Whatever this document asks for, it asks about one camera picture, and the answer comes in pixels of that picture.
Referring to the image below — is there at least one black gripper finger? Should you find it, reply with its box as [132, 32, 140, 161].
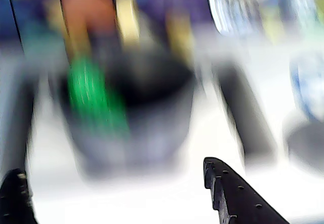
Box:
[204, 156, 291, 224]
[0, 168, 38, 224]

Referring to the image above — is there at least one green toy pineapple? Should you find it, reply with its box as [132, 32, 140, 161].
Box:
[66, 56, 132, 139]

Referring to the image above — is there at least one gray toy pot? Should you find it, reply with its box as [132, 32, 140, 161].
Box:
[57, 61, 197, 182]

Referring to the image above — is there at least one metal toy ladle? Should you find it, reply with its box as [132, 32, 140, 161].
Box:
[206, 0, 257, 36]

